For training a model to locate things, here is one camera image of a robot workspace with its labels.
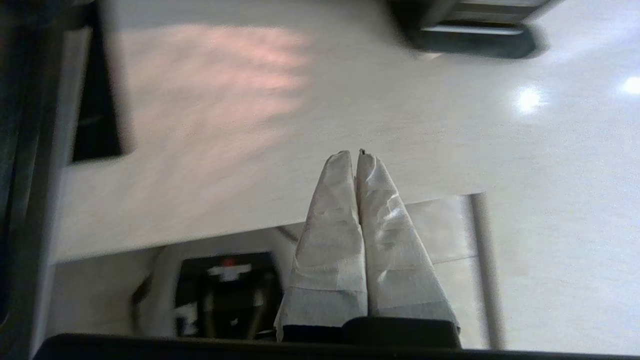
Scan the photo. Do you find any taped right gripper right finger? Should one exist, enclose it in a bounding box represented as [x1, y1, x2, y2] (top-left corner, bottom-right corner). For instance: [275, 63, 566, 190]
[355, 148, 461, 333]

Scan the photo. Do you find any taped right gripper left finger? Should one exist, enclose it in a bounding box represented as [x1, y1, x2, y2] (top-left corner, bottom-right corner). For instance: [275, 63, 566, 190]
[274, 150, 369, 342]

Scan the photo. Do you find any black glass microwave door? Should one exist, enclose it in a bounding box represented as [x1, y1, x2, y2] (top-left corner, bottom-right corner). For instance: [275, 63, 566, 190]
[0, 0, 136, 360]

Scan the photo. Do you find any black white robot base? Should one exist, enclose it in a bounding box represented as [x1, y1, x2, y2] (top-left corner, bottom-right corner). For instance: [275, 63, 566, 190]
[131, 250, 283, 342]

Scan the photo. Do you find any black stand under microwave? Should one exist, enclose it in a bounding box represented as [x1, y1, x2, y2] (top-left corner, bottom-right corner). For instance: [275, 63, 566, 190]
[404, 22, 540, 60]

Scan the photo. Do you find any black silver microwave oven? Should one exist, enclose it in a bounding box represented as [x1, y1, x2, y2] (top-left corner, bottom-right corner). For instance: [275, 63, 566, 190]
[385, 0, 568, 32]

